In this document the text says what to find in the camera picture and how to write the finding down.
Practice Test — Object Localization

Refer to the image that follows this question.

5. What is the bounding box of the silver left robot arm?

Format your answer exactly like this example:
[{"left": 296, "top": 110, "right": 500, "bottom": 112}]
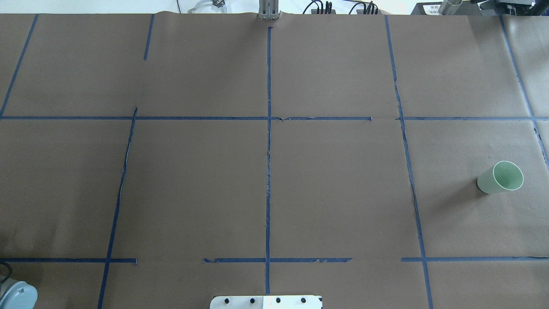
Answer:
[{"left": 0, "top": 279, "right": 39, "bottom": 309}]

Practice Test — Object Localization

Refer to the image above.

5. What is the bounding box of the silver metal cup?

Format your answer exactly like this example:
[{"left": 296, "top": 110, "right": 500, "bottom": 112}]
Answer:
[{"left": 438, "top": 0, "right": 463, "bottom": 15}]

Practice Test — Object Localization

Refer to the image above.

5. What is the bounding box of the green plastic cup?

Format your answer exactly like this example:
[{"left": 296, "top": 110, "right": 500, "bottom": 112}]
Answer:
[{"left": 477, "top": 161, "right": 524, "bottom": 194}]

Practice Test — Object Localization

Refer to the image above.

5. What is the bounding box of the aluminium frame post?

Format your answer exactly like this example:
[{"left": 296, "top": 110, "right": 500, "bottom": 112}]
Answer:
[{"left": 258, "top": 0, "right": 280, "bottom": 20}]

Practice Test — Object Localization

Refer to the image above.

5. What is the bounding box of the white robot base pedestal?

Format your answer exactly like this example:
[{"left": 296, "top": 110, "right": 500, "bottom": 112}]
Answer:
[{"left": 210, "top": 295, "right": 323, "bottom": 309}]

